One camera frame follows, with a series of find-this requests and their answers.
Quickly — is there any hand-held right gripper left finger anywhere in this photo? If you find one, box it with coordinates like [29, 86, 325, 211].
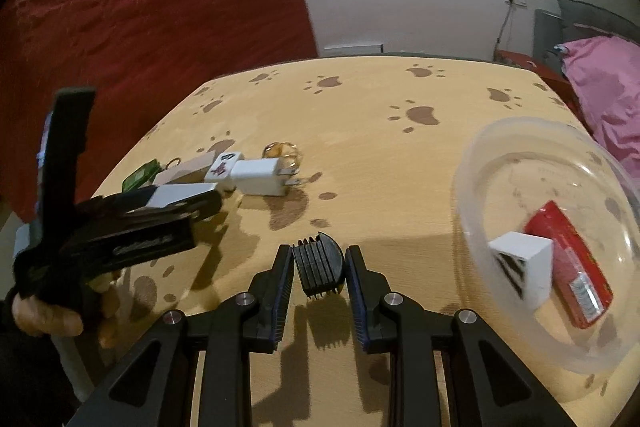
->
[67, 244, 296, 427]

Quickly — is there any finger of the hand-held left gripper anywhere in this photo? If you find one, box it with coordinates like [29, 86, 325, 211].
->
[185, 193, 224, 224]
[120, 183, 221, 210]

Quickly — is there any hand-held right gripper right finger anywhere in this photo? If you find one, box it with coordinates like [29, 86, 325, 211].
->
[345, 244, 576, 427]

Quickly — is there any brown wooden block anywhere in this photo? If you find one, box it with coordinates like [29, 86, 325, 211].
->
[152, 153, 218, 188]

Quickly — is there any black ribbed plastic cap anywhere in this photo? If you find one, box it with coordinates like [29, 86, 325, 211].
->
[292, 232, 347, 298]

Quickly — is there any white charger plug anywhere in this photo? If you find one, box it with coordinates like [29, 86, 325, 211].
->
[232, 158, 303, 198]

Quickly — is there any white cube with black stripes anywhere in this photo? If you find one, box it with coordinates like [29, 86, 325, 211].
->
[487, 231, 556, 310]

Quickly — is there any clear plastic bowl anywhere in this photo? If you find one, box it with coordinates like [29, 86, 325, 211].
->
[452, 117, 640, 375]

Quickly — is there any red packet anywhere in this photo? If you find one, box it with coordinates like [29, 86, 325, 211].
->
[524, 200, 615, 328]

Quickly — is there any person's left forearm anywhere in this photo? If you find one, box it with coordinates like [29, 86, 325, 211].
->
[0, 299, 76, 427]

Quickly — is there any person's left hand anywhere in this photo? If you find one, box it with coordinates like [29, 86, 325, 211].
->
[11, 279, 121, 350]

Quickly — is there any white mahjong tile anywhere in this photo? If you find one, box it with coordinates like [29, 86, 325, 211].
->
[204, 150, 246, 192]

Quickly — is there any paw print tablecloth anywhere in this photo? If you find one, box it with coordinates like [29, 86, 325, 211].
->
[50, 54, 640, 427]

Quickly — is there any red curtain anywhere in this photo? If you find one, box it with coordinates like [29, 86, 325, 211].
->
[0, 0, 319, 228]

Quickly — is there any white baseboard unit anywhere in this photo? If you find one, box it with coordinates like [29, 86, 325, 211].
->
[322, 43, 385, 54]

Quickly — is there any grey headboard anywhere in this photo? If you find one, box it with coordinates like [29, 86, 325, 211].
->
[532, 8, 566, 72]

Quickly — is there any pink duvet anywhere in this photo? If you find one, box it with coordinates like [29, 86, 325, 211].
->
[560, 34, 640, 188]

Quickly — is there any grey cushion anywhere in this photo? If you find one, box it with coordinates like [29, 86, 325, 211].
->
[556, 0, 640, 40]

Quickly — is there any green keychain tag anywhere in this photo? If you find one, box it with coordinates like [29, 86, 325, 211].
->
[121, 156, 185, 192]

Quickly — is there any black power cable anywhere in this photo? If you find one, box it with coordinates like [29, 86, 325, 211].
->
[495, 0, 513, 52]

